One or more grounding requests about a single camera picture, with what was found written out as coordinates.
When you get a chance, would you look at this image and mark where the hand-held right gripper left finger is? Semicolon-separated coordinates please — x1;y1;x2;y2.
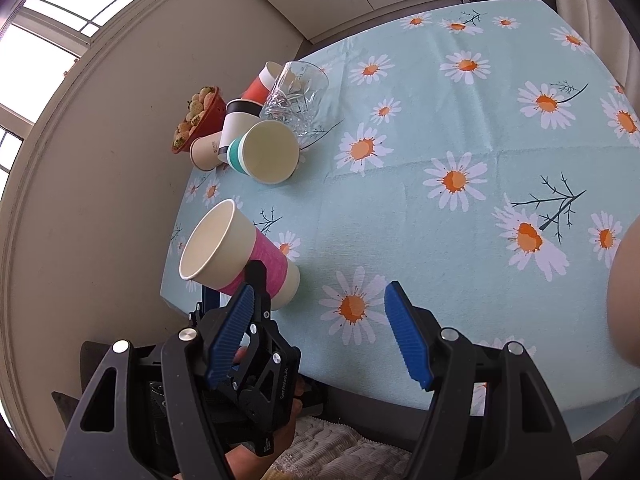
54;284;258;480

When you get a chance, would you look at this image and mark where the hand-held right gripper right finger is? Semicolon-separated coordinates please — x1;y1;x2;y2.
383;281;582;480

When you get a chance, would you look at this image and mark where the pink paper cup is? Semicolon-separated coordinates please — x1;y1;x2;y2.
179;199;301;310

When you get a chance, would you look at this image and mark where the person's right forearm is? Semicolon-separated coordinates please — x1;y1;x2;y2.
607;234;640;363

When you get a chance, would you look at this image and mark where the teal paper cup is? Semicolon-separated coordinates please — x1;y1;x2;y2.
226;120;300;184

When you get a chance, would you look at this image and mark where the beige paper cup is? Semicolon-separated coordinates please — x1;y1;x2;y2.
189;131;224;171

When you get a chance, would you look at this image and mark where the white and black paper cup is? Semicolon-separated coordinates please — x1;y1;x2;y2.
218;99;264;164

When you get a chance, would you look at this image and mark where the red paper cup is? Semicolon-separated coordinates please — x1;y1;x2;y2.
241;61;284;104

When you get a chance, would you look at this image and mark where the person's left hand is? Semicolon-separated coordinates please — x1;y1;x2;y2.
227;382;307;480

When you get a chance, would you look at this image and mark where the white textured cushion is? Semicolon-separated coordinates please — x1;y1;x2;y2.
272;414;417;480

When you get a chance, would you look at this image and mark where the daisy print tablecloth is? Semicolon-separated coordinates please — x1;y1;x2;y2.
160;0;640;442

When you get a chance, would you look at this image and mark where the red basket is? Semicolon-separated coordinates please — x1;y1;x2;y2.
172;85;227;154

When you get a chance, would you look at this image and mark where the heap of yellow snacks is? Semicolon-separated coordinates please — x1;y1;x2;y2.
173;86;216;150

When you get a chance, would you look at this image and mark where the clear glass tumbler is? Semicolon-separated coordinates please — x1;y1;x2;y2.
260;60;329;139

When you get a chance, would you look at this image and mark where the window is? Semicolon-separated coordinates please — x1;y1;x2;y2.
0;0;203;181

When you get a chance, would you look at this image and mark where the beige curtain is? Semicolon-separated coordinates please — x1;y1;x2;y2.
546;0;640;86

